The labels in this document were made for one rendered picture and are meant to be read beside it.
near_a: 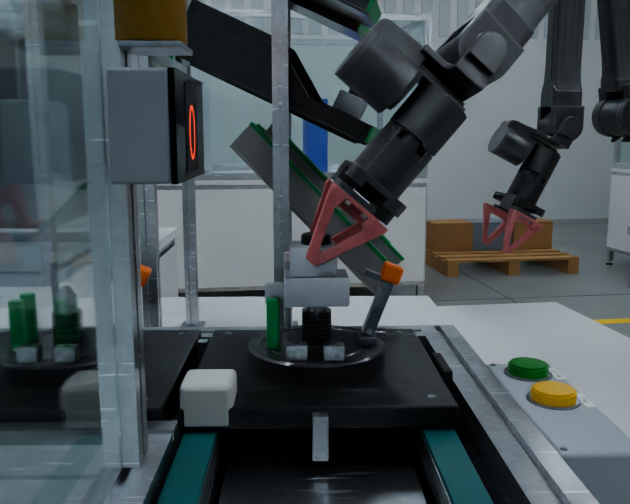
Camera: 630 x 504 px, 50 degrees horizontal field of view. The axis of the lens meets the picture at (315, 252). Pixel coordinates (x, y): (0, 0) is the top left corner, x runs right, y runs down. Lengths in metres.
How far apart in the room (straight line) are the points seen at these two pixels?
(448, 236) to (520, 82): 4.20
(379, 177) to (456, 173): 9.15
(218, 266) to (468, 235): 2.65
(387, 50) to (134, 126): 0.30
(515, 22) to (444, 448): 0.41
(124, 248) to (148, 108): 0.11
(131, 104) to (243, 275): 4.30
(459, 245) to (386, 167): 5.79
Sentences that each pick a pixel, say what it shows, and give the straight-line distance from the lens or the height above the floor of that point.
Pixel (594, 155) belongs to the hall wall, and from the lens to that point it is 10.66.
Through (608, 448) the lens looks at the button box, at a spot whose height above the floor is 0.96.
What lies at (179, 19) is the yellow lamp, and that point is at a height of 1.28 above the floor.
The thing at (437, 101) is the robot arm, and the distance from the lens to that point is 0.66.
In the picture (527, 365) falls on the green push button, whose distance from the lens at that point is 0.73.
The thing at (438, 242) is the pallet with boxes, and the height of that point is 0.23.
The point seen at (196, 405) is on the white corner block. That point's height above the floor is 0.97.
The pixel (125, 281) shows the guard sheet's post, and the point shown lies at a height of 1.10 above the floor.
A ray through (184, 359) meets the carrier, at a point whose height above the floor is 0.97.
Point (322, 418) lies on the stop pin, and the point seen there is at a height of 0.96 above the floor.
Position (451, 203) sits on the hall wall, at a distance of 9.81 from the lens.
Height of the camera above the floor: 1.20
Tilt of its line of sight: 10 degrees down
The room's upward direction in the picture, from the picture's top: straight up
